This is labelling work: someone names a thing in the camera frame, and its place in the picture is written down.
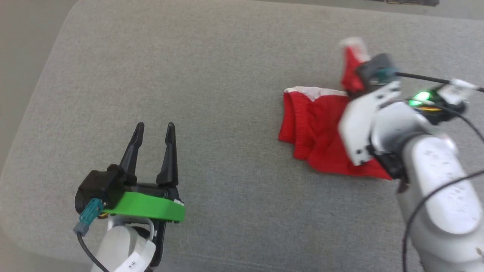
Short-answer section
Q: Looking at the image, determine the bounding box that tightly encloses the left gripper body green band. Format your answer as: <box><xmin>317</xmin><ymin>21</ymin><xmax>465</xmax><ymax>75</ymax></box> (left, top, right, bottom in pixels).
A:
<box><xmin>101</xmin><ymin>182</ymin><xmax>186</xmax><ymax>269</ymax></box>

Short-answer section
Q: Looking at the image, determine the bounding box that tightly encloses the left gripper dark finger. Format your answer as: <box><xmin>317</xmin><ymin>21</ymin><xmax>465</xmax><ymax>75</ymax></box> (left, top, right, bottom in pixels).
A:
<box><xmin>119</xmin><ymin>122</ymin><xmax>145</xmax><ymax>185</ymax></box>
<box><xmin>155</xmin><ymin>122</ymin><xmax>179</xmax><ymax>188</ymax></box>

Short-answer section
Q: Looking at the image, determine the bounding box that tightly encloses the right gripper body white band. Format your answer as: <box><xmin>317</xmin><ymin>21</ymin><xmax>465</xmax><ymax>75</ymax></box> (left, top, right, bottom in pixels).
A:
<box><xmin>337</xmin><ymin>80</ymin><xmax>411</xmax><ymax>180</ymax></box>

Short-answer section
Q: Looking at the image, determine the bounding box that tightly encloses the red and white garment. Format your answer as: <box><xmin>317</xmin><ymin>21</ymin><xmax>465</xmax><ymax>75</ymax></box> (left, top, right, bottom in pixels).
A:
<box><xmin>278</xmin><ymin>37</ymin><xmax>394</xmax><ymax>181</ymax></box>

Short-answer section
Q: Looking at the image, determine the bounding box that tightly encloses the grey fabric sofa cushion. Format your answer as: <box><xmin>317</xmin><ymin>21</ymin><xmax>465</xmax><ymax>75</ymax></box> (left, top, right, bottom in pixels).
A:
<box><xmin>0</xmin><ymin>0</ymin><xmax>484</xmax><ymax>272</ymax></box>

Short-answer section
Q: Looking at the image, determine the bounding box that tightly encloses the left black cable teal plug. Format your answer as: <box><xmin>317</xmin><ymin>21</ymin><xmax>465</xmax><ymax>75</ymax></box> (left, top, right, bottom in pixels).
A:
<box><xmin>73</xmin><ymin>198</ymin><xmax>111</xmax><ymax>272</ymax></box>

